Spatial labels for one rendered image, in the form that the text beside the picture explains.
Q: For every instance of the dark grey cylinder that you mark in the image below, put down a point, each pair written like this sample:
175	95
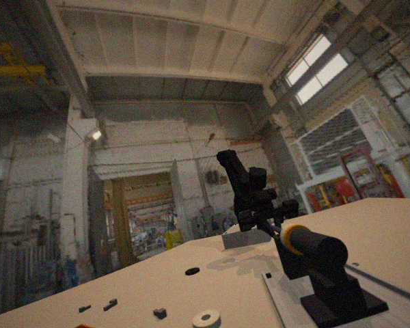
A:
276	229

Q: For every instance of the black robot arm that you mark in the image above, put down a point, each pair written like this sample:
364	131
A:
247	187

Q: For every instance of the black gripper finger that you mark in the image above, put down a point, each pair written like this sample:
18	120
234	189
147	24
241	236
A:
278	217
263	224

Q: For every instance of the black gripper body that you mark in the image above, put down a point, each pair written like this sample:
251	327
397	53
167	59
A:
290	209

